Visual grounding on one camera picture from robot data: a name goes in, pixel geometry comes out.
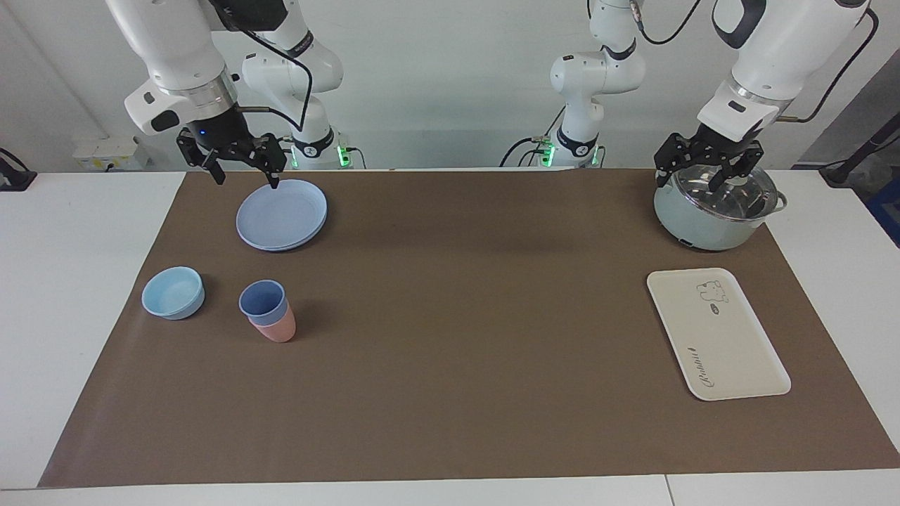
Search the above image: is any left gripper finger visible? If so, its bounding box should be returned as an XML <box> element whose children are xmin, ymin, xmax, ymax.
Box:
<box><xmin>709</xmin><ymin>149</ymin><xmax>765</xmax><ymax>194</ymax></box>
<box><xmin>654</xmin><ymin>134</ymin><xmax>707</xmax><ymax>189</ymax></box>

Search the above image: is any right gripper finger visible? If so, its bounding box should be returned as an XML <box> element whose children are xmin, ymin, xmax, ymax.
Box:
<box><xmin>236</xmin><ymin>134</ymin><xmax>288</xmax><ymax>190</ymax></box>
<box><xmin>176</xmin><ymin>129</ymin><xmax>227</xmax><ymax>186</ymax></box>

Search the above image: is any blue cup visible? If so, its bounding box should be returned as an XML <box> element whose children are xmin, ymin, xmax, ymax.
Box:
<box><xmin>238</xmin><ymin>280</ymin><xmax>289</xmax><ymax>327</ymax></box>

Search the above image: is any pink cup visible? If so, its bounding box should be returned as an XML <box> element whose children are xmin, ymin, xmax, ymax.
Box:
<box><xmin>247</xmin><ymin>299</ymin><xmax>297</xmax><ymax>344</ymax></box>

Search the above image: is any cream rabbit print tray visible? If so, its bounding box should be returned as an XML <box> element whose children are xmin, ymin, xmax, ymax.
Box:
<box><xmin>646</xmin><ymin>268</ymin><xmax>792</xmax><ymax>401</ymax></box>

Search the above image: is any glass pot lid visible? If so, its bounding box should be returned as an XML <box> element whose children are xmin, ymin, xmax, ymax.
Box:
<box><xmin>671</xmin><ymin>165</ymin><xmax>780</xmax><ymax>224</ymax></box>

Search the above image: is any pale blue plate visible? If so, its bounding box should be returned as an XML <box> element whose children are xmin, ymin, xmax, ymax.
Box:
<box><xmin>236</xmin><ymin>179</ymin><xmax>329</xmax><ymax>252</ymax></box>

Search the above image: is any white power strip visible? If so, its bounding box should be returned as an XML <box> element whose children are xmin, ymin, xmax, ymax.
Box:
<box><xmin>72</xmin><ymin>137</ymin><xmax>152</xmax><ymax>171</ymax></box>

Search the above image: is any black stand with pole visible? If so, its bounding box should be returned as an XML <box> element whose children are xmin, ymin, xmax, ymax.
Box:
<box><xmin>819</xmin><ymin>112</ymin><xmax>900</xmax><ymax>187</ymax></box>

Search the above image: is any light blue bowl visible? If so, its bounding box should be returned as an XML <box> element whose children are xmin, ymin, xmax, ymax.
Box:
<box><xmin>141</xmin><ymin>266</ymin><xmax>206</xmax><ymax>320</ymax></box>

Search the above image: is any blue crate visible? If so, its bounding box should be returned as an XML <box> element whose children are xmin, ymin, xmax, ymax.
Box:
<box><xmin>865</xmin><ymin>176</ymin><xmax>900</xmax><ymax>247</ymax></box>

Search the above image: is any brown table mat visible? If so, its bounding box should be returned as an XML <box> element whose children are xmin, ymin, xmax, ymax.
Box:
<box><xmin>39</xmin><ymin>169</ymin><xmax>900</xmax><ymax>488</ymax></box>

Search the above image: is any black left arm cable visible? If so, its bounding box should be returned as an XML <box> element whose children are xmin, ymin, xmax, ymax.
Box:
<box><xmin>777</xmin><ymin>7</ymin><xmax>881</xmax><ymax>124</ymax></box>

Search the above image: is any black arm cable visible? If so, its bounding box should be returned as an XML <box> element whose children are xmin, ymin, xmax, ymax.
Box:
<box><xmin>211</xmin><ymin>0</ymin><xmax>314</xmax><ymax>133</ymax></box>
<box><xmin>777</xmin><ymin>7</ymin><xmax>881</xmax><ymax>124</ymax></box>

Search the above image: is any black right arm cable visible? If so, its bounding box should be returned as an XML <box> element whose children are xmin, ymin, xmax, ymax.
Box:
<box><xmin>211</xmin><ymin>0</ymin><xmax>314</xmax><ymax>133</ymax></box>

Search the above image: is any black looped overhead cable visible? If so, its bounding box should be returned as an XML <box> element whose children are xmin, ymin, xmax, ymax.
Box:
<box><xmin>629</xmin><ymin>0</ymin><xmax>704</xmax><ymax>46</ymax></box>

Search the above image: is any black base cable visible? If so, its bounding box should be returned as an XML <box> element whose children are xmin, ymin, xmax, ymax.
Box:
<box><xmin>499</xmin><ymin>105</ymin><xmax>567</xmax><ymax>168</ymax></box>

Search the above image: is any black clamp mount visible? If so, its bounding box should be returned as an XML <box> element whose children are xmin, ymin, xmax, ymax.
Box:
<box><xmin>0</xmin><ymin>148</ymin><xmax>37</xmax><ymax>192</ymax></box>

